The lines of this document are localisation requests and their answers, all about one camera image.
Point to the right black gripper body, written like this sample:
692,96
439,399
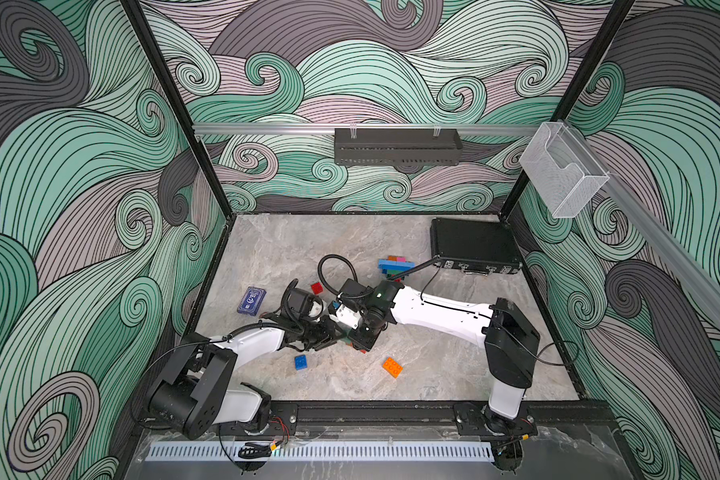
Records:
365,332

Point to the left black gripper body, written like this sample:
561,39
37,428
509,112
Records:
314,334

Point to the orange lego brick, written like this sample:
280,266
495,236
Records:
392,367

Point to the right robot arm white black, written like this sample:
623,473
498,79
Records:
510,341

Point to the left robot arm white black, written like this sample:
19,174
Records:
193,392

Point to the blue small lego brick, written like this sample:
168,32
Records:
300,362

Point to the blue card tag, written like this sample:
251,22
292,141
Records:
251,301

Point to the black case on table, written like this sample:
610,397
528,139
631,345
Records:
474,246

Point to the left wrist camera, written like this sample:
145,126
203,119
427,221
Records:
302,306

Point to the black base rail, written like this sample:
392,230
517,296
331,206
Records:
467,417

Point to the black perforated wall tray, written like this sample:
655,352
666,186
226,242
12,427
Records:
398,148

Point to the white slotted cable duct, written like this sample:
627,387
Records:
405,451

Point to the aluminium rail back wall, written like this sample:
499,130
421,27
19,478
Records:
280,128

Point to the aluminium rail wall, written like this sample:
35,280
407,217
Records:
666,208
280,128

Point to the clear plastic wall bin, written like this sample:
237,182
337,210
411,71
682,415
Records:
564,170

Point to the black frame post left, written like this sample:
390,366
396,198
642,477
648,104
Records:
149,45

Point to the black frame post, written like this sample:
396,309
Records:
149,45
591,60

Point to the aluminium rail right wall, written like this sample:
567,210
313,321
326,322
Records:
666,208

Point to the black frame post right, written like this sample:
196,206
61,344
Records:
591,60

